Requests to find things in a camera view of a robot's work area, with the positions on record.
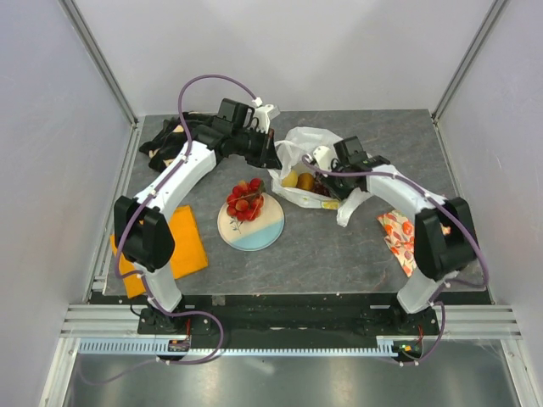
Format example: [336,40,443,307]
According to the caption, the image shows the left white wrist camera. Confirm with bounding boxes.
[251,98,280,134]

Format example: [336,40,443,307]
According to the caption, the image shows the grey stone mat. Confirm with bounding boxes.
[104,109,495,304]

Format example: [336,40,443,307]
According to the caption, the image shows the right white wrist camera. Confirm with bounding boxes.
[301,146,337,176]

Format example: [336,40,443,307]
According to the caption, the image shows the white plastic bag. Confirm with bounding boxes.
[269,126,371,227]

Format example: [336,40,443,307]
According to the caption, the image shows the black patterned cloth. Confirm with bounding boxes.
[138,112,213,173]

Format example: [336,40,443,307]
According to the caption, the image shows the yellow fake lemon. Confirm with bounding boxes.
[281,170,299,188]

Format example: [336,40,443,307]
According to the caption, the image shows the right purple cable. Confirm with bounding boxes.
[301,154,489,368]

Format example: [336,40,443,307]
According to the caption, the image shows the cream and blue plate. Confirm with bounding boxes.
[217,193,285,252]

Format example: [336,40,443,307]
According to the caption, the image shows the purple cable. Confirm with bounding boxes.
[77,75,258,386]
[301,154,489,368]

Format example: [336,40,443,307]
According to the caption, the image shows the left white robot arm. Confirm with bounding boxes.
[114,98,282,333]

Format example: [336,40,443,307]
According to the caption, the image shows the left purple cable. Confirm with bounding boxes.
[77,75,258,386]

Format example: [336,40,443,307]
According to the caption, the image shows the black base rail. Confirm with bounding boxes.
[138,293,439,338]

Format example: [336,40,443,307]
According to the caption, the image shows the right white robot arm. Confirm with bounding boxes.
[311,137,478,334]

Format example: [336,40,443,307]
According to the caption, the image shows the orange folded cloth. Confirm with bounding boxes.
[120,205,209,298]

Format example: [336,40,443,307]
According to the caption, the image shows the floral orange cloth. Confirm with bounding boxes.
[377,210,417,277]

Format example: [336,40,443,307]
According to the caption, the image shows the dark red fake grapes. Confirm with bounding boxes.
[311,178,332,198]

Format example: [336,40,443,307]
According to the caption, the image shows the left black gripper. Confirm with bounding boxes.
[232,126,283,170]

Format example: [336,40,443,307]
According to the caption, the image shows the red fake cherry bunch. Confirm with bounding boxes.
[226,178,265,222]

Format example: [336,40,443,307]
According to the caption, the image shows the brown fake kiwi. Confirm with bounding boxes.
[297,173,315,192]

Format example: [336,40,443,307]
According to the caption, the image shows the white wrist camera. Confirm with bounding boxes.
[251,98,280,134]
[301,146,337,176]

